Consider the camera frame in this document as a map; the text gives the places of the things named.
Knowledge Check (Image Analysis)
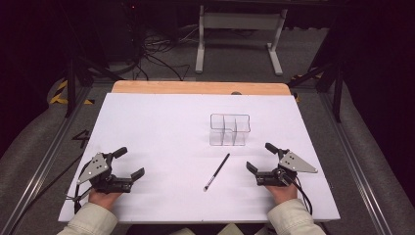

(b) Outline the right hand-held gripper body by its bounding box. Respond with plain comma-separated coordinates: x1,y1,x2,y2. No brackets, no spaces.
254,149,319,188

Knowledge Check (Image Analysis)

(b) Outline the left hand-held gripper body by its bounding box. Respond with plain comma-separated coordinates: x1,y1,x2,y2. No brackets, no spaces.
76,151,135,194

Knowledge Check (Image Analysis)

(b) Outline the person's left hand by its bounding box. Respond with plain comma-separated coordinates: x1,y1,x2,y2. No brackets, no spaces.
87,187,123,212

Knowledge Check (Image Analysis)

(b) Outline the person's right hand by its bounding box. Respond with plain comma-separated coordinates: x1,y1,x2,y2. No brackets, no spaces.
264,184,299,206

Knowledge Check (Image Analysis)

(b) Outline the black makeup brush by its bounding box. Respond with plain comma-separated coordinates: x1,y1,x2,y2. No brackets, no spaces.
203,153,231,193

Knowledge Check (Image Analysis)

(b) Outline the clear acrylic organizer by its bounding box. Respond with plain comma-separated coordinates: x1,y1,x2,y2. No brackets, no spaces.
208,113,252,147

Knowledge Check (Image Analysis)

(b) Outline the white table cover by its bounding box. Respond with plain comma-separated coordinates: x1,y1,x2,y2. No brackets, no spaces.
58,92,342,224

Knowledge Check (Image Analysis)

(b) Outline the black tripod stand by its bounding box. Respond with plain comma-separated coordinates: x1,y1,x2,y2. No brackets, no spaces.
287,58,346,123
63,55,125,119

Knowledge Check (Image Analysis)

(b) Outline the yellow black floor tape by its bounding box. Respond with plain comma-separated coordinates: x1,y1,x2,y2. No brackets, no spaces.
48,79,96,106

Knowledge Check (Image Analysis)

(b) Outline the white metal stand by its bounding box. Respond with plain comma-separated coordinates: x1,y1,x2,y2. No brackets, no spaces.
195,4,289,76

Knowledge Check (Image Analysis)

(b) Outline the left hand-held gripper cable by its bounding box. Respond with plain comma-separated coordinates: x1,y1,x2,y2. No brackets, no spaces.
65,163,94,214

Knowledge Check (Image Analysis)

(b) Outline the hand-held gripper cable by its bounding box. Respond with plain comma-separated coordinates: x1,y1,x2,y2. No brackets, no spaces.
65,163,94,214
283,174,313,216

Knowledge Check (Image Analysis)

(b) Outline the right hand-held gripper cable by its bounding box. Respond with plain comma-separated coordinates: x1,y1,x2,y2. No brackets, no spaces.
283,174,313,216

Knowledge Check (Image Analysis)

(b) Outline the aluminium floor rail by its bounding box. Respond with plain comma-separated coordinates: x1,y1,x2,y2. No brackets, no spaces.
317,92,395,235
0,85,94,235

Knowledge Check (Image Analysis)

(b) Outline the bundle of floor cables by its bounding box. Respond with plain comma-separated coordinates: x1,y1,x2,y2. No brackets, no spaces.
133,28,200,82

